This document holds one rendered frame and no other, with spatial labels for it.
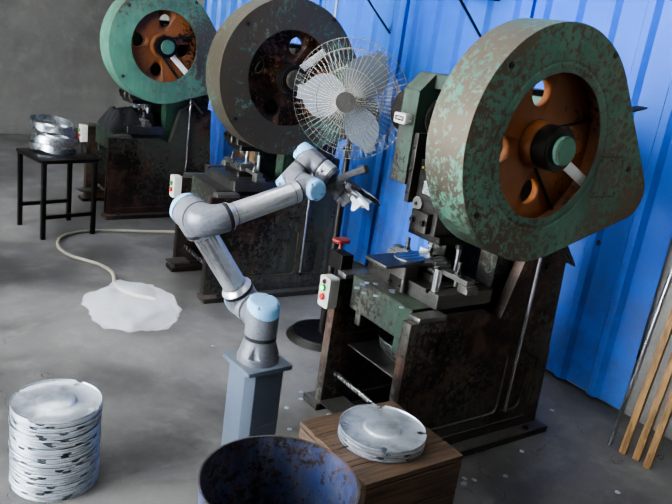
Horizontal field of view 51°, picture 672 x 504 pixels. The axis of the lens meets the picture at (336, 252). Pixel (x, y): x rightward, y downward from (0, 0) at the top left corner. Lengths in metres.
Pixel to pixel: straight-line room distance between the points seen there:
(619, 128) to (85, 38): 7.08
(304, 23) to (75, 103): 5.44
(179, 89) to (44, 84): 3.57
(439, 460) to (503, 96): 1.17
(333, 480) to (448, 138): 1.09
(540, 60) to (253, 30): 1.79
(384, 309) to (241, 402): 0.69
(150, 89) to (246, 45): 1.79
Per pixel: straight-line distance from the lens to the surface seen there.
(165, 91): 5.50
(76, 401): 2.61
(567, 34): 2.50
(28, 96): 8.90
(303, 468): 2.16
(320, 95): 3.55
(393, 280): 2.89
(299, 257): 4.47
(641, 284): 3.70
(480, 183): 2.33
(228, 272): 2.52
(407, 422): 2.48
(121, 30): 5.33
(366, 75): 3.47
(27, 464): 2.61
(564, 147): 2.50
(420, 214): 2.84
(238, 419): 2.63
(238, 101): 3.79
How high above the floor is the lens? 1.60
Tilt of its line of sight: 17 degrees down
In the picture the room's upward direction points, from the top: 8 degrees clockwise
